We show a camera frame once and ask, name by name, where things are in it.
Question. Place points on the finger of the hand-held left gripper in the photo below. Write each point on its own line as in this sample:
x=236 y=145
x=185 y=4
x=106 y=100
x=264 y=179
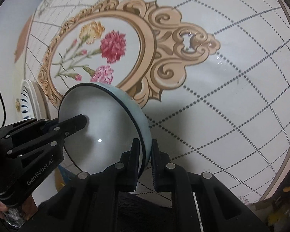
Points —
x=72 y=123
x=38 y=149

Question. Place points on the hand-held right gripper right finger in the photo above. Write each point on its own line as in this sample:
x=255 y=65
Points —
x=157 y=166

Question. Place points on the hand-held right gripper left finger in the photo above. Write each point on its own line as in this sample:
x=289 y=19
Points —
x=133 y=164

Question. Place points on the white bowl with dark rim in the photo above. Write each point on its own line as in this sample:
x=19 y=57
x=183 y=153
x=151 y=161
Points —
x=99 y=113

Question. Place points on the white floral plate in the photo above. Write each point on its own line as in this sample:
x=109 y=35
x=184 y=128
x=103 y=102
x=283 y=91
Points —
x=40 y=99

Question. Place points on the person's left hand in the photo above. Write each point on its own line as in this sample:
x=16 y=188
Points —
x=0 y=209

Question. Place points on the patterned floral tablecloth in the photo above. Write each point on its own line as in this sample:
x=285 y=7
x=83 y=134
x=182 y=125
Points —
x=207 y=101

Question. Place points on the brown mat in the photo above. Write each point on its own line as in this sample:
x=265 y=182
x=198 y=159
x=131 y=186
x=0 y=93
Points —
x=23 y=40

